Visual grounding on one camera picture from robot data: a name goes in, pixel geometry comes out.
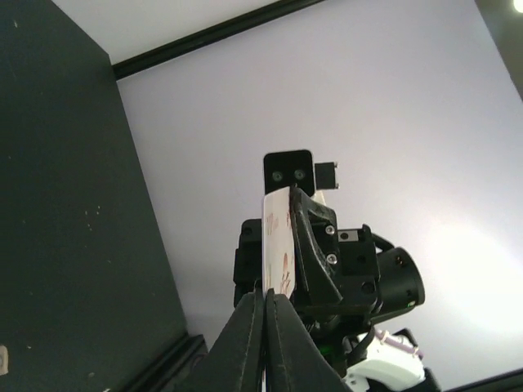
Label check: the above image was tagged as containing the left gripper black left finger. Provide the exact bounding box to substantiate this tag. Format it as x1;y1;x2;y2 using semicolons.
179;288;265;392

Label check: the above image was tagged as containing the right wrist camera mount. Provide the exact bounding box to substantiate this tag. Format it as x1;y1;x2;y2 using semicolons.
263;149;339;197

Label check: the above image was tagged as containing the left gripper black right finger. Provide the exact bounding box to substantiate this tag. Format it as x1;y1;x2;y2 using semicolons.
265;289;348;392

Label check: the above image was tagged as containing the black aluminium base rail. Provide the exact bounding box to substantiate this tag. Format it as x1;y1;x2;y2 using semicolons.
105;333;208;392

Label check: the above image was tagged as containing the right black frame post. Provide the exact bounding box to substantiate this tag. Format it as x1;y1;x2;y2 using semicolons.
112;0;322;80

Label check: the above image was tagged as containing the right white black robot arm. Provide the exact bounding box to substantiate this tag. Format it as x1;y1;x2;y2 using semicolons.
233;187;439;391

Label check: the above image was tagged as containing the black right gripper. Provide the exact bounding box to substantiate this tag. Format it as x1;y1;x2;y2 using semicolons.
232;184;383;323

